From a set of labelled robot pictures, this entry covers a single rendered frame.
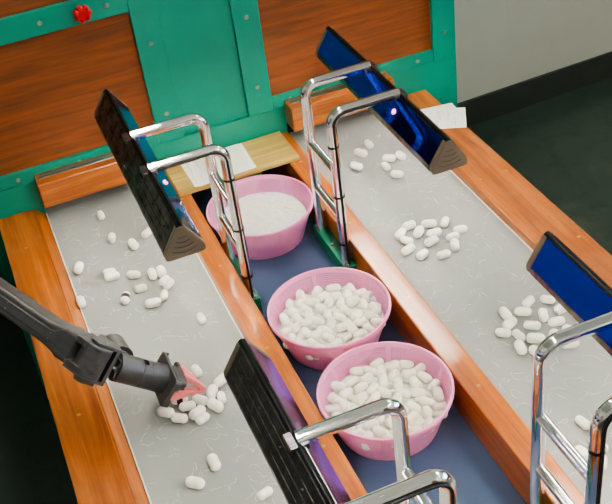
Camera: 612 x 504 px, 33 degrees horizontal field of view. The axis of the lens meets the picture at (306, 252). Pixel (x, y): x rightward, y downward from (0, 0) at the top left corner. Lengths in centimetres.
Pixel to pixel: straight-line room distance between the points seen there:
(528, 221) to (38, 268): 115
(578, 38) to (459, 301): 234
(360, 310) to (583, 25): 241
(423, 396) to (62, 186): 111
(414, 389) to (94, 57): 115
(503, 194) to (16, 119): 119
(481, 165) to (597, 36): 194
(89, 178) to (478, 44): 195
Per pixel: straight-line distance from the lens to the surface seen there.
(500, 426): 196
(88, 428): 209
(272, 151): 275
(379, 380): 209
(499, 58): 424
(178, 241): 195
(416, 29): 291
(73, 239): 264
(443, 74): 300
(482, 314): 222
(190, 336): 226
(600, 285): 172
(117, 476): 199
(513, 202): 250
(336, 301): 228
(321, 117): 280
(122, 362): 199
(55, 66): 261
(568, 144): 416
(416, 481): 141
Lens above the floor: 220
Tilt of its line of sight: 37 degrees down
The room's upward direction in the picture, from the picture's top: 8 degrees counter-clockwise
